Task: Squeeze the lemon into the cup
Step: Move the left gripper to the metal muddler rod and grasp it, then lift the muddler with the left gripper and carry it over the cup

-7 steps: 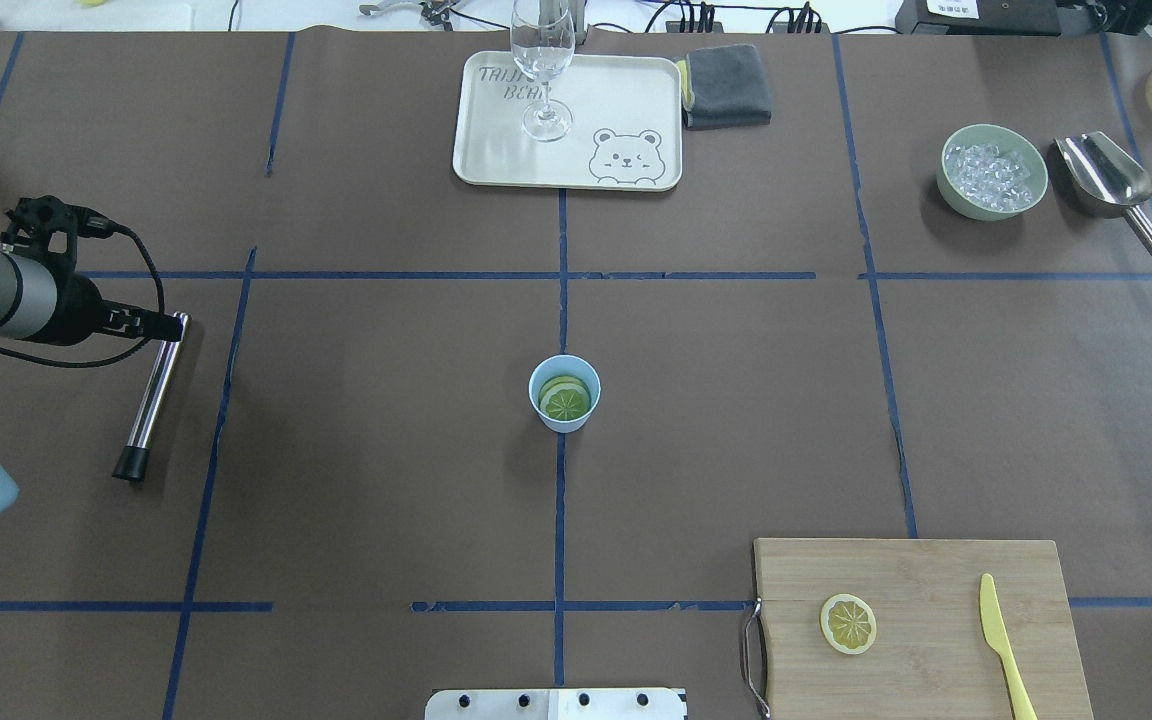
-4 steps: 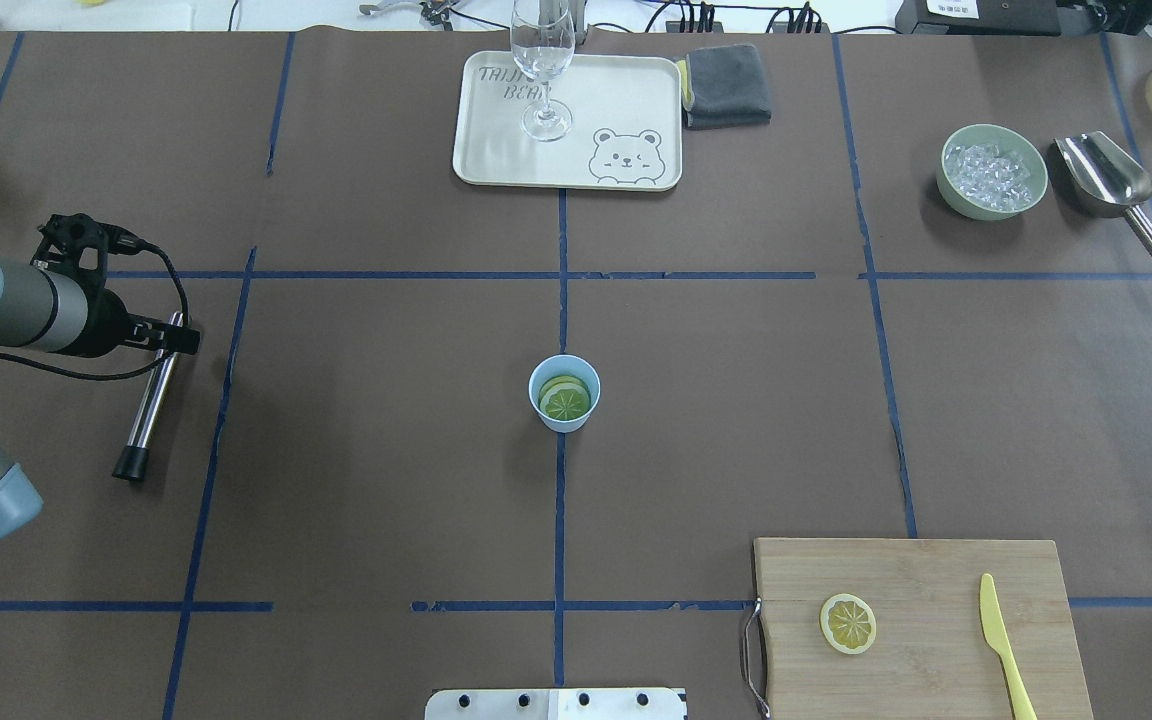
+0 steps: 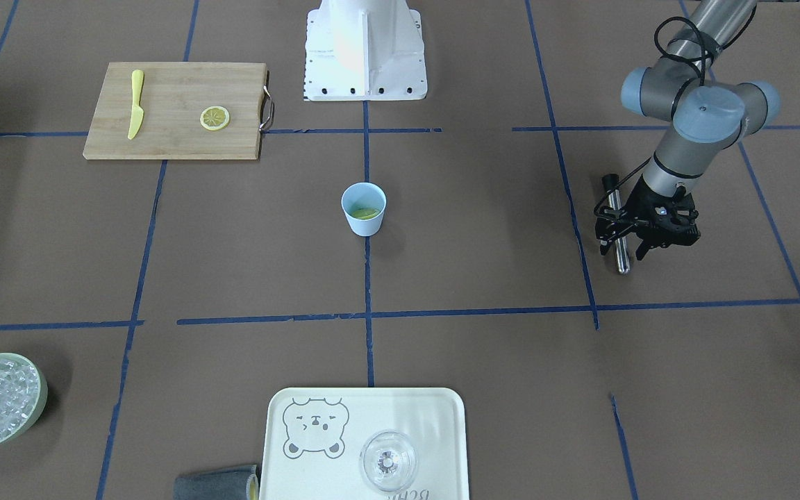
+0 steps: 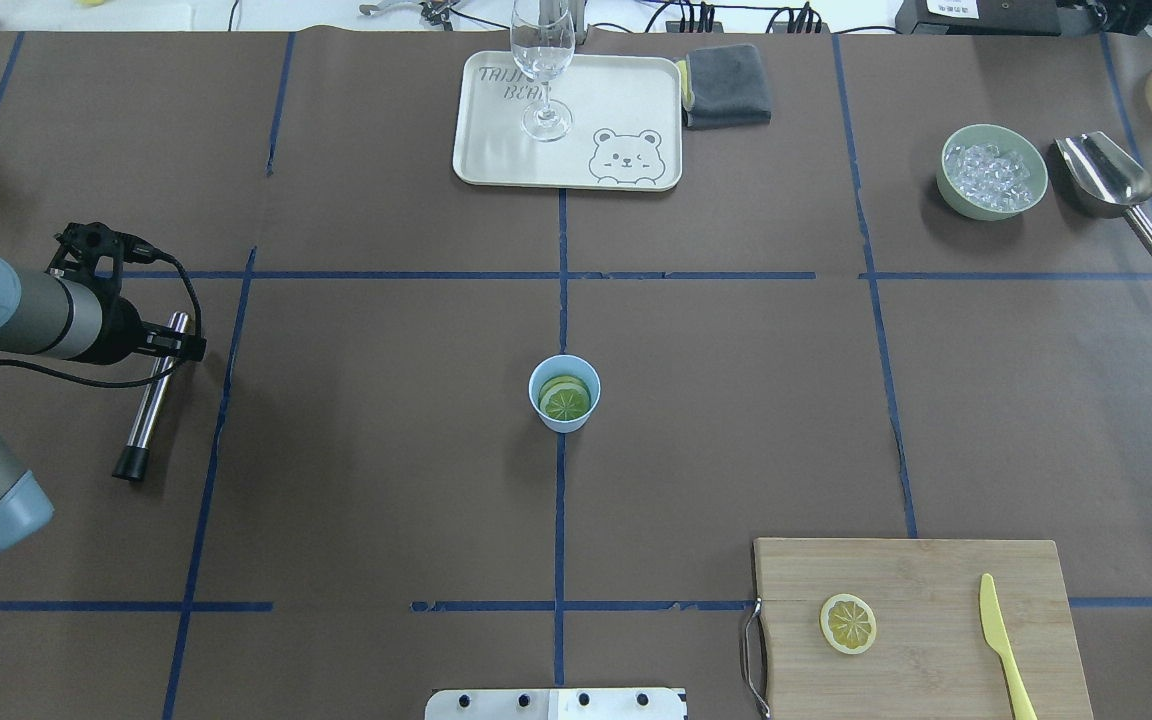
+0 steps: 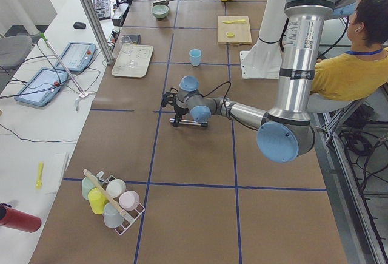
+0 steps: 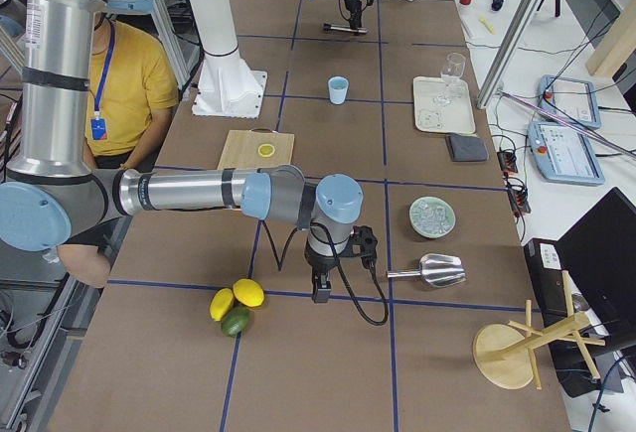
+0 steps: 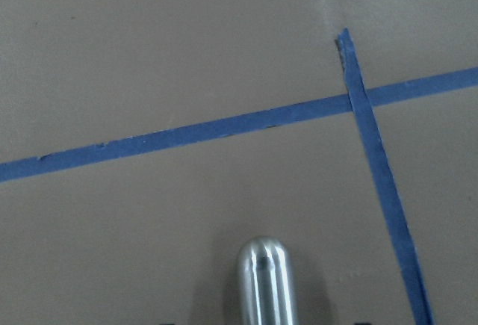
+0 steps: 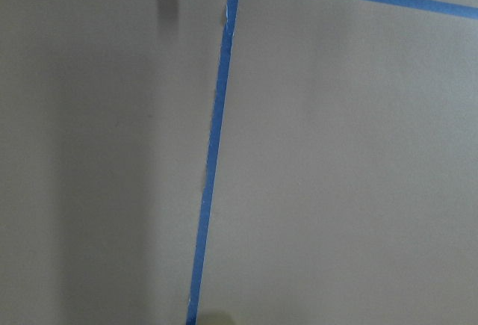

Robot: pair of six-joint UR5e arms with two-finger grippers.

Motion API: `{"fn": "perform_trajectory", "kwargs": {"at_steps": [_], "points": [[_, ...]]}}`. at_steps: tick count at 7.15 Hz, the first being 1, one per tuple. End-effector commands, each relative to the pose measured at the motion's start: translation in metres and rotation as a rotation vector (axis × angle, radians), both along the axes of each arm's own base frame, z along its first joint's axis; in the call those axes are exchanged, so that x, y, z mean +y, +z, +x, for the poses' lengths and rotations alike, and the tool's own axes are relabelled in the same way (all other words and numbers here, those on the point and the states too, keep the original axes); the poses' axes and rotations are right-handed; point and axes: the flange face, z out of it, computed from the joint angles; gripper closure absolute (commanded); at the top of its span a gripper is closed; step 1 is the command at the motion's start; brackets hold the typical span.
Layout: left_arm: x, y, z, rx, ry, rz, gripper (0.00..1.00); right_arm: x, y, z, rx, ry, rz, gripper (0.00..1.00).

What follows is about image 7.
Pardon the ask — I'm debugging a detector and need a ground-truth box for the steel muddler rod black tip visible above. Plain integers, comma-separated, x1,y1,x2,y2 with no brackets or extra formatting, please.
237,236,299,324

